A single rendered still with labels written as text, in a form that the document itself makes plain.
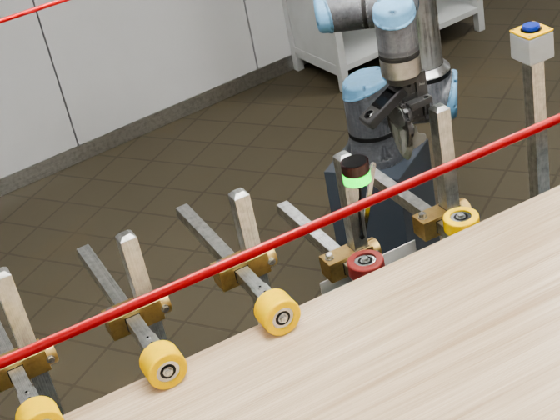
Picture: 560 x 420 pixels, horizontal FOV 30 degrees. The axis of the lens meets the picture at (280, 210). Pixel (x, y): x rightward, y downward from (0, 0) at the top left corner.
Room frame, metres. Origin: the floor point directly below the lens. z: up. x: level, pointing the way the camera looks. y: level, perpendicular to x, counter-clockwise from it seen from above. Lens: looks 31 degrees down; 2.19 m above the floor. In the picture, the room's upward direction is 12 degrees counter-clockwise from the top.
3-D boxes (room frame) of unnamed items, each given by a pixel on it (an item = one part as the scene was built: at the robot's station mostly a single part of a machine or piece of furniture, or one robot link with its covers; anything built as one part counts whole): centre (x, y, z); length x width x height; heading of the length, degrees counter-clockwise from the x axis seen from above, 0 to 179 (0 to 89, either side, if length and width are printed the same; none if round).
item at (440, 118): (2.05, -0.39, 0.89); 0.03 x 0.03 x 0.48; 21
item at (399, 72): (2.11, -0.32, 1.21); 0.10 x 0.09 x 0.05; 21
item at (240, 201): (1.87, 0.08, 0.88); 0.03 x 0.03 x 0.48; 21
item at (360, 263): (1.84, -0.16, 0.85); 0.08 x 0.08 x 0.11
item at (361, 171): (1.91, -0.17, 1.10); 0.06 x 0.06 x 0.02
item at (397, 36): (2.11, -0.33, 1.30); 0.10 x 0.09 x 0.12; 166
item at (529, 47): (2.14, -0.63, 1.18); 0.07 x 0.07 x 0.08; 21
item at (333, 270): (1.95, -0.14, 0.84); 0.13 x 0.06 x 0.05; 111
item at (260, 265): (1.86, 0.10, 0.94); 0.13 x 0.06 x 0.05; 111
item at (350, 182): (1.91, -0.17, 1.07); 0.06 x 0.06 x 0.02
